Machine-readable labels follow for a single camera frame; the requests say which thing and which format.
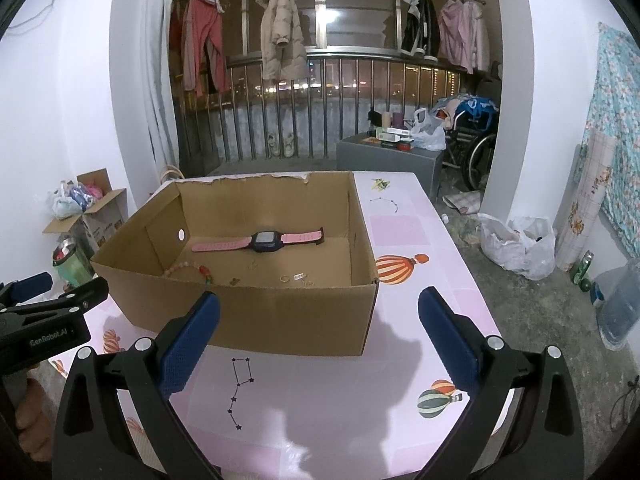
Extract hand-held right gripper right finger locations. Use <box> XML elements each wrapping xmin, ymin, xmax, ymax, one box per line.
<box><xmin>417</xmin><ymin>286</ymin><xmax>586</xmax><ymax>480</ymax></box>

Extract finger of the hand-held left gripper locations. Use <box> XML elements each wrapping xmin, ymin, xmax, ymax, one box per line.
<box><xmin>0</xmin><ymin>271</ymin><xmax>54</xmax><ymax>307</ymax></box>
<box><xmin>0</xmin><ymin>276</ymin><xmax>110</xmax><ymax>330</ymax></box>

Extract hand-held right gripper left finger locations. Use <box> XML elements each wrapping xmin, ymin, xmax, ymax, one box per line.
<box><xmin>52</xmin><ymin>290</ymin><xmax>223</xmax><ymax>480</ymax></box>

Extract multicolour bead bracelet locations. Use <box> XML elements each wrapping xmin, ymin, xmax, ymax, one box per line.
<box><xmin>162</xmin><ymin>259</ymin><xmax>213</xmax><ymax>286</ymax></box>

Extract large brown cardboard box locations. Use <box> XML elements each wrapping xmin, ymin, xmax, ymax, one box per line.
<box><xmin>90</xmin><ymin>170</ymin><xmax>380</xmax><ymax>358</ymax></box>

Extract pink strap smartwatch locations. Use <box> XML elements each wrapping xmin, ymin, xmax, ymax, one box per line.
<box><xmin>191</xmin><ymin>228</ymin><xmax>325</xmax><ymax>254</ymax></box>

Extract person's left hand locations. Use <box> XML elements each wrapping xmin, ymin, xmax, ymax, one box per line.
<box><xmin>15</xmin><ymin>377</ymin><xmax>57</xmax><ymax>462</ymax></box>

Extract green blender cup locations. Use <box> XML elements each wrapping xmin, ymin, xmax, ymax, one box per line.
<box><xmin>52</xmin><ymin>237</ymin><xmax>96</xmax><ymax>288</ymax></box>

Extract printed cardboard box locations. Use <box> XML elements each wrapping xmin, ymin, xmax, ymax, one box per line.
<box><xmin>42</xmin><ymin>169</ymin><xmax>128</xmax><ymax>261</ymax></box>

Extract colourful plastic bag bundle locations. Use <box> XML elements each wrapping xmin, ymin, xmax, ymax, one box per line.
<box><xmin>52</xmin><ymin>180</ymin><xmax>103</xmax><ymax>220</ymax></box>

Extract large white plastic bag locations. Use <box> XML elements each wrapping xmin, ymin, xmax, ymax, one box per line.
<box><xmin>477</xmin><ymin>212</ymin><xmax>557</xmax><ymax>281</ymax></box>

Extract pink printed tablecloth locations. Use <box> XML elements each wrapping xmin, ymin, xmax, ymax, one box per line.
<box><xmin>50</xmin><ymin>171</ymin><xmax>516</xmax><ymax>480</ymax></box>

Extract green glass bottle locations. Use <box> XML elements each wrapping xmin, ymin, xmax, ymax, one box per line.
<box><xmin>572</xmin><ymin>250</ymin><xmax>596</xmax><ymax>291</ymax></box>

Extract translucent water jug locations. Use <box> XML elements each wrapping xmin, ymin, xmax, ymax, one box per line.
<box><xmin>595</xmin><ymin>259</ymin><xmax>640</xmax><ymax>351</ymax></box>

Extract wheelchair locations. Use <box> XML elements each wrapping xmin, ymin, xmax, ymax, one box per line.
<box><xmin>442</xmin><ymin>92</ymin><xmax>501</xmax><ymax>193</ymax></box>

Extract grey side table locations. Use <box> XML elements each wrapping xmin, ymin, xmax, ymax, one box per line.
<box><xmin>336</xmin><ymin>132</ymin><xmax>443</xmax><ymax>197</ymax></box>

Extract floral paper roll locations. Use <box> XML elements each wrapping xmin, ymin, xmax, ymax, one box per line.
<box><xmin>557</xmin><ymin>130</ymin><xmax>618</xmax><ymax>273</ymax></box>

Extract white curtain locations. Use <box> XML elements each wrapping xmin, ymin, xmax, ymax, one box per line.
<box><xmin>142</xmin><ymin>0</ymin><xmax>181</xmax><ymax>181</ymax></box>

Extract blue bag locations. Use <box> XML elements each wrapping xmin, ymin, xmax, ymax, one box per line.
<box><xmin>456</xmin><ymin>97</ymin><xmax>497</xmax><ymax>117</ymax></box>

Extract teal floral cloth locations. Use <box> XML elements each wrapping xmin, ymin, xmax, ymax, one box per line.
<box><xmin>582</xmin><ymin>22</ymin><xmax>640</xmax><ymax>261</ymax></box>

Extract red hanging garment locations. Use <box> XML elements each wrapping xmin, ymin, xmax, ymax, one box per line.
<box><xmin>170</xmin><ymin>0</ymin><xmax>232</xmax><ymax>98</ymax></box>

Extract metal balcony railing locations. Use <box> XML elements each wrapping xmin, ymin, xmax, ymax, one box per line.
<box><xmin>172</xmin><ymin>45</ymin><xmax>493</xmax><ymax>166</ymax></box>

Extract pink hanging shirt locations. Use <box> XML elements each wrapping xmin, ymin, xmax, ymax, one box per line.
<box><xmin>439</xmin><ymin>0</ymin><xmax>468</xmax><ymax>68</ymax></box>
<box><xmin>462</xmin><ymin>0</ymin><xmax>491</xmax><ymax>75</ymax></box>

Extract black white hanging jacket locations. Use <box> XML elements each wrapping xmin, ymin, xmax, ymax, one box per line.
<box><xmin>400</xmin><ymin>0</ymin><xmax>442</xmax><ymax>57</ymax></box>

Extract beige hanging coat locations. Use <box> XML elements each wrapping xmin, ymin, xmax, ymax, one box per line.
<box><xmin>256</xmin><ymin>0</ymin><xmax>309</xmax><ymax>81</ymax></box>

